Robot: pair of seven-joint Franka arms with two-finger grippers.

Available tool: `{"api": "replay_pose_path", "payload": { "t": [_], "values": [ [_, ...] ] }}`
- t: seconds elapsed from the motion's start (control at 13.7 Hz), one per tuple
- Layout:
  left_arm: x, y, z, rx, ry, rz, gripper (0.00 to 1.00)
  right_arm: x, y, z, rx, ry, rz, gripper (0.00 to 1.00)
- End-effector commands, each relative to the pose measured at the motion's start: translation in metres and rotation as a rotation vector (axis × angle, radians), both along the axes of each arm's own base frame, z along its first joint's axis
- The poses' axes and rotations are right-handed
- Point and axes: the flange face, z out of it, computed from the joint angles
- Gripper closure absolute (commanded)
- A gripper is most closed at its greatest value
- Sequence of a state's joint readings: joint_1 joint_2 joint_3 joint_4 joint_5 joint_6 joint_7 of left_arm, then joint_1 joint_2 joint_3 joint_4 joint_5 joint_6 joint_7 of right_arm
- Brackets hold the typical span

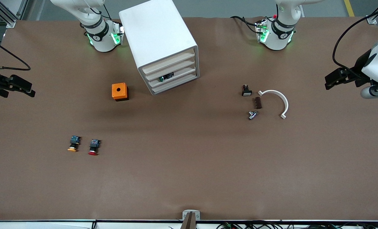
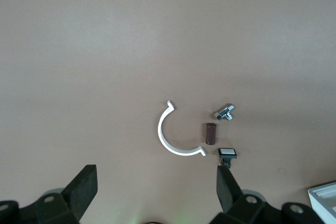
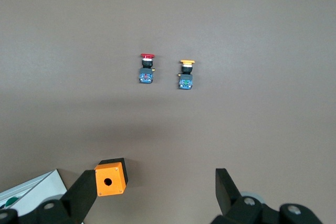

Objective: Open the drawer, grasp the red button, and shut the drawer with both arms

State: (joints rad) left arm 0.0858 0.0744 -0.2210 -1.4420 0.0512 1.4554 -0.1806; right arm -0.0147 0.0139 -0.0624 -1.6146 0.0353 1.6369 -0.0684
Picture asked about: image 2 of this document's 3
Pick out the small brown block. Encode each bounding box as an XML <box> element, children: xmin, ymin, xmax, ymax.
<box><xmin>203</xmin><ymin>122</ymin><xmax>217</xmax><ymax>146</ymax></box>

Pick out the white drawer cabinet shell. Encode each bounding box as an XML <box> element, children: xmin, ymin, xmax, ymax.
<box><xmin>307</xmin><ymin>180</ymin><xmax>336</xmax><ymax>224</ymax></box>

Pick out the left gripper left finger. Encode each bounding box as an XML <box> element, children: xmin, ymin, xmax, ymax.
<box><xmin>34</xmin><ymin>164</ymin><xmax>99</xmax><ymax>224</ymax></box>

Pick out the black button white square cap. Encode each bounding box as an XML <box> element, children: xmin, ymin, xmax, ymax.
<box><xmin>217</xmin><ymin>147</ymin><xmax>239</xmax><ymax>169</ymax></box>

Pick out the silver metal tee fitting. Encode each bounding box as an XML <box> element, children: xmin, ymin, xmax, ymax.
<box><xmin>213</xmin><ymin>102</ymin><xmax>236</xmax><ymax>122</ymax></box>

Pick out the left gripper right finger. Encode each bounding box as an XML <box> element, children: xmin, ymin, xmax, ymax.
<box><xmin>212</xmin><ymin>166</ymin><xmax>285</xmax><ymax>224</ymax></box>

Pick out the brown paper table cover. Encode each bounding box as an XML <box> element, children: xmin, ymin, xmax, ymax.
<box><xmin>0</xmin><ymin>0</ymin><xmax>336</xmax><ymax>224</ymax></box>

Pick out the white half-ring clamp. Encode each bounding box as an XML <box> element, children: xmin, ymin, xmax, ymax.
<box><xmin>157</xmin><ymin>100</ymin><xmax>207</xmax><ymax>158</ymax></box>

